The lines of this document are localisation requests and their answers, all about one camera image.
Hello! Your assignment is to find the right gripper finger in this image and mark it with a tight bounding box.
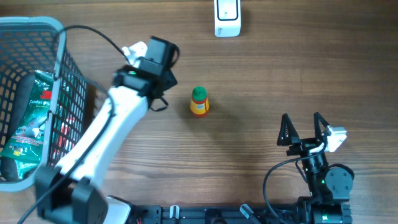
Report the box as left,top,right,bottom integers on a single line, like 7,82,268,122
313,112,329,140
277,113,300,146

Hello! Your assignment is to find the red sauce bottle green cap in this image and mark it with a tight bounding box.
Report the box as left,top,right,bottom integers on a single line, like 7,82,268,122
190,86,210,117

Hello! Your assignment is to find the teal wet wipes packet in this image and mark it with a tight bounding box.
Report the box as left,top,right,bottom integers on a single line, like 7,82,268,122
0,111,50,180

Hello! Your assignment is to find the green 3M gloves packet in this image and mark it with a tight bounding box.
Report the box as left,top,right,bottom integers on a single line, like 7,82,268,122
23,70,54,124

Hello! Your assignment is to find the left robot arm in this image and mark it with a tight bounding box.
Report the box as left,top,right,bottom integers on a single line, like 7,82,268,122
33,37,180,223

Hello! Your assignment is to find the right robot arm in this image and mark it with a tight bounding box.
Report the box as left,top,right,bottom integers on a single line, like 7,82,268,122
277,113,354,224

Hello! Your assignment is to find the grey plastic mesh basket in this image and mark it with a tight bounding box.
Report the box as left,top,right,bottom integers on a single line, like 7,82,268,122
0,16,88,192

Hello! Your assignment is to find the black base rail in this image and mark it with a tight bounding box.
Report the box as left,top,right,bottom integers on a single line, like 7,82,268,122
124,203,353,224

